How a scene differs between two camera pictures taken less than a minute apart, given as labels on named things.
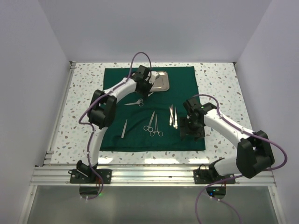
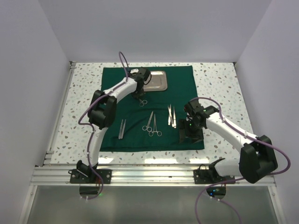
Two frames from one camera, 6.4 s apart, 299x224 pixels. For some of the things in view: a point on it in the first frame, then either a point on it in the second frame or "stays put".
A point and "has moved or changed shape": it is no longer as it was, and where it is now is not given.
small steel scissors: (139, 101) has moved or changed shape
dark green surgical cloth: (144, 123) stays put
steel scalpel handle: (124, 129) has moved or changed shape
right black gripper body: (195, 129) stays put
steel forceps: (160, 133) stays put
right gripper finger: (183, 128) stays put
